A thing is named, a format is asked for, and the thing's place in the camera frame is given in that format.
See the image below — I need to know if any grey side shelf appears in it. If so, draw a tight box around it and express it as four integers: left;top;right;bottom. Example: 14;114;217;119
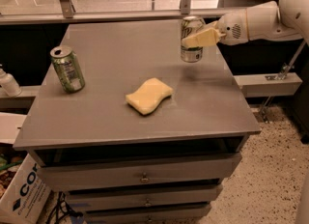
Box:
234;72;302;98

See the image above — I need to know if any yellow sponge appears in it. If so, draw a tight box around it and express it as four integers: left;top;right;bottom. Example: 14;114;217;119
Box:
126;78;173;115

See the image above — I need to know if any top grey drawer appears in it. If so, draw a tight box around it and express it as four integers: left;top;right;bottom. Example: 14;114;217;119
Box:
38;153;241;191

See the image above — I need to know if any white plastic bottle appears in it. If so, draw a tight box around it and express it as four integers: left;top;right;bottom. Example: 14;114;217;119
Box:
0;65;22;97

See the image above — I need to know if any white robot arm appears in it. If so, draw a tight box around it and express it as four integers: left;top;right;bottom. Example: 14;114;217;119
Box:
194;0;309;224

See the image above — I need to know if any bottom grey drawer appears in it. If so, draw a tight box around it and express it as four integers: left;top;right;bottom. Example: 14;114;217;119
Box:
84;204;211;224

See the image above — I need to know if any white cardboard box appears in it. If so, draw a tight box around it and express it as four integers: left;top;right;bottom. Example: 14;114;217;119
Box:
0;154;51;224

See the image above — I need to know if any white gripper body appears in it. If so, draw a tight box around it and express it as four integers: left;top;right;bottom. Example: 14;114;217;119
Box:
215;9;249;45

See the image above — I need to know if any green soda can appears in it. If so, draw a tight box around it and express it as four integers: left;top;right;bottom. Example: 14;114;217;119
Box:
50;45;85;93

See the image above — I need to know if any white green 7up can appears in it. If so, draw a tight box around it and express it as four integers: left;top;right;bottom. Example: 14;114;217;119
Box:
181;15;205;63

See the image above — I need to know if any metal window frame rail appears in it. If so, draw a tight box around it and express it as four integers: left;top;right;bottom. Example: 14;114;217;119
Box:
0;0;309;26

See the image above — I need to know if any grey drawer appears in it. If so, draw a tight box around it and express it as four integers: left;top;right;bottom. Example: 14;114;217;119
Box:
38;153;241;191
84;204;211;224
67;183;222;211

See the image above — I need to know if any middle grey drawer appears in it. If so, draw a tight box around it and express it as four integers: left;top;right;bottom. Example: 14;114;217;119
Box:
67;183;222;211

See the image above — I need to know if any black cable bundle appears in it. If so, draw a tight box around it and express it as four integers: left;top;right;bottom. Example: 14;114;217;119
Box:
47;191;84;224

